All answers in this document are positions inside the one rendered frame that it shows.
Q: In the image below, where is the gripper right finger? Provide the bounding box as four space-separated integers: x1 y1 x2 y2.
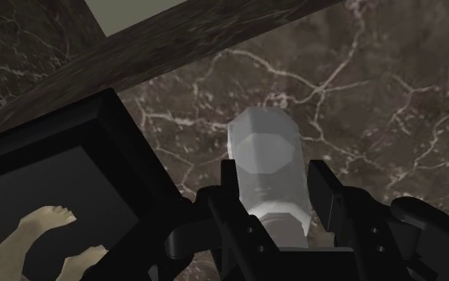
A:
307 159 449 281

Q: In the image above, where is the clear glass bottle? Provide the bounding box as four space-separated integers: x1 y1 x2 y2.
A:
226 106 313 250

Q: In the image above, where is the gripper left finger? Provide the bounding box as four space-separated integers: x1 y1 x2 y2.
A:
163 158 283 281

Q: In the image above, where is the black framed picture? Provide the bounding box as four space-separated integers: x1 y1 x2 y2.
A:
0 87 194 281

